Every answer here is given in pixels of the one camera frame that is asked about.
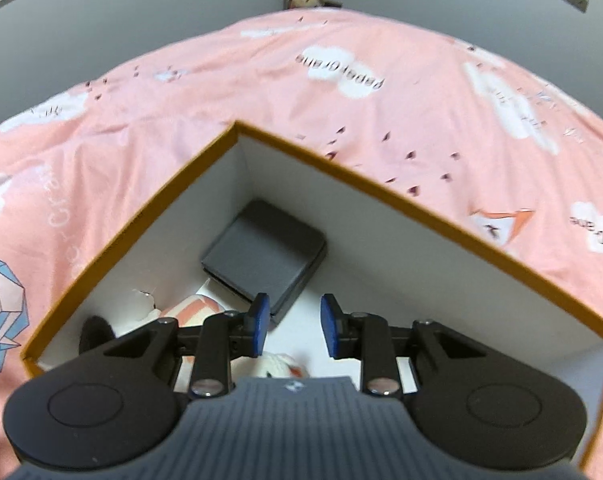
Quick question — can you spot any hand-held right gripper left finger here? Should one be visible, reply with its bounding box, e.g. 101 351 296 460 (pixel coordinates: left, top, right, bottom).
104 292 271 398

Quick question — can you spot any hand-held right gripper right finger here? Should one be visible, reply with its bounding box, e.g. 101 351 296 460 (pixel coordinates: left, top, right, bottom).
320 292 488 398

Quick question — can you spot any black square box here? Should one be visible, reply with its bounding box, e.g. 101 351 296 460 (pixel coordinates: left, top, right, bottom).
200 199 328 325

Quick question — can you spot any orange cardboard box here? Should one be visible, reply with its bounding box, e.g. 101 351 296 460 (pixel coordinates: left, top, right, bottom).
20 120 603 480

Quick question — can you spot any panda plush keychain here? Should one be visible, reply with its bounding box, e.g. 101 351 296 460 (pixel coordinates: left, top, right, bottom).
78 287 164 358

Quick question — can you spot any pink printed blanket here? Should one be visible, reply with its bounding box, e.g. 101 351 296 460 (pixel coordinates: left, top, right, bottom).
0 7 603 480

